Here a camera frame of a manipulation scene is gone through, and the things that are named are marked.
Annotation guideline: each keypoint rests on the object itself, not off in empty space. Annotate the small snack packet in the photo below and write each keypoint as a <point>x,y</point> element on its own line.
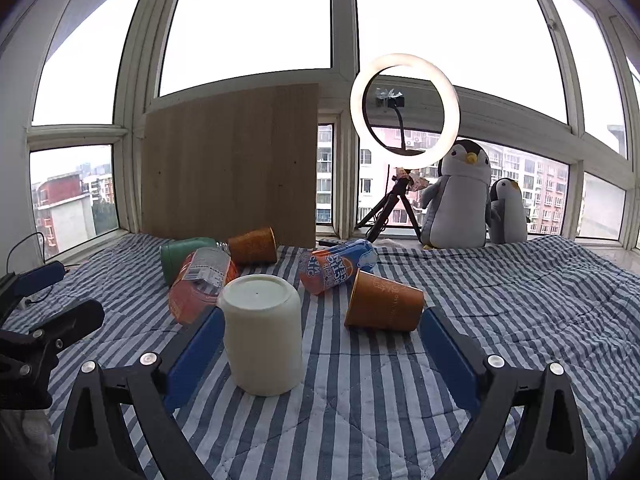
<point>414,181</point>

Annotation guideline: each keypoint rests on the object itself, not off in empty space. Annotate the small orange paper cup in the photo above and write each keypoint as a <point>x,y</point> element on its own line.
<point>252,246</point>

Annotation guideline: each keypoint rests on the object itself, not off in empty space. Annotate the black tripod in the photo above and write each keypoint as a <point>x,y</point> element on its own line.
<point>395,200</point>

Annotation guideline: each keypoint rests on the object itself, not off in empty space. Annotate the blue striped blanket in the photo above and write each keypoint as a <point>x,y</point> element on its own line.
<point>360,410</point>

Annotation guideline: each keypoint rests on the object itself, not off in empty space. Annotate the large grey penguin plush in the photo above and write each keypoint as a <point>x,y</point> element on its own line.
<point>457,200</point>

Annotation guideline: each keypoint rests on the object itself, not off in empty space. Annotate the white window frame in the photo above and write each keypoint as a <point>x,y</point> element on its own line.
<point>345,35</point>

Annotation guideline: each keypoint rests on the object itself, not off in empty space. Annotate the orange drink plastic bottle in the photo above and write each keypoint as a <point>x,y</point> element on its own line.
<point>195,295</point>

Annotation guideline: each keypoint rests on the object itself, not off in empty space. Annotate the white cup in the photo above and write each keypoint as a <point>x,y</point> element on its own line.
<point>262,335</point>

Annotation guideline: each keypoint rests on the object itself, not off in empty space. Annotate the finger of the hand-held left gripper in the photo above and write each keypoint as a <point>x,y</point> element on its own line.
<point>70,321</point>
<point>37,278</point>

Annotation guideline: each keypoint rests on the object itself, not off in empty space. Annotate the blue and orange can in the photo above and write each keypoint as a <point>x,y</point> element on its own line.
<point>335,266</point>

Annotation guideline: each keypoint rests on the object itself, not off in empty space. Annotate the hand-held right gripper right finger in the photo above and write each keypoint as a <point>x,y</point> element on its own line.
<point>450,360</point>

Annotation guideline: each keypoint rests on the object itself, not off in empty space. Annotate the black gooseneck phone holder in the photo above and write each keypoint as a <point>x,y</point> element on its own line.
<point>401,125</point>

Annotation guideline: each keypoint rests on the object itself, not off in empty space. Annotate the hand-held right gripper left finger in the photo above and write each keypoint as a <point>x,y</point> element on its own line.
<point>192,360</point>

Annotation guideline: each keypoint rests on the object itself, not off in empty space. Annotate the small grey penguin plush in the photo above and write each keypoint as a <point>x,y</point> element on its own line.
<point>507,215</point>

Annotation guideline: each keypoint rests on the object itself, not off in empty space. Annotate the large orange paper cup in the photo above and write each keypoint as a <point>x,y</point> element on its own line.
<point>382,305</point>

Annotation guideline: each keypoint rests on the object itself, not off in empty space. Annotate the black remote control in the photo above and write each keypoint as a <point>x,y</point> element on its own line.
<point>331,243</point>

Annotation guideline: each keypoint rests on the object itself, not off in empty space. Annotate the wooden board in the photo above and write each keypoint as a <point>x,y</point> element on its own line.
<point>230,165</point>

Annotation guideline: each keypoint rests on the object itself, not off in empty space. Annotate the green cup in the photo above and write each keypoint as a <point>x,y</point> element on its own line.
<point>182,257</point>

